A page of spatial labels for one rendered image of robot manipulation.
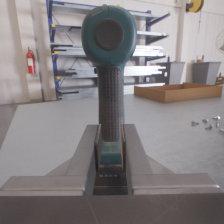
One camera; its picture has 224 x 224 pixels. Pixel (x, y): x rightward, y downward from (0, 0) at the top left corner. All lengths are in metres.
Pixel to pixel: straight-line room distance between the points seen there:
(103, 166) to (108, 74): 0.12
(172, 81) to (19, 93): 4.44
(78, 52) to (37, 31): 1.41
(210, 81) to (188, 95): 5.89
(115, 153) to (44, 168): 0.15
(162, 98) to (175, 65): 4.57
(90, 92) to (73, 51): 0.99
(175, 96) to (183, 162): 0.56
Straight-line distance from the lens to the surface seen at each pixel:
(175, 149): 0.37
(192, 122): 0.54
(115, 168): 0.22
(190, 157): 0.35
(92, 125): 0.15
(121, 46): 0.18
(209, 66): 6.60
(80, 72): 3.82
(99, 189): 0.24
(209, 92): 1.04
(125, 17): 0.18
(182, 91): 0.88
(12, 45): 4.84
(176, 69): 5.44
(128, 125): 0.15
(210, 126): 0.53
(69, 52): 3.84
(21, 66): 4.80
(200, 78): 6.79
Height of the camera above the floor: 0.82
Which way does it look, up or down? 15 degrees down
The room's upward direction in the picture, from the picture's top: 1 degrees counter-clockwise
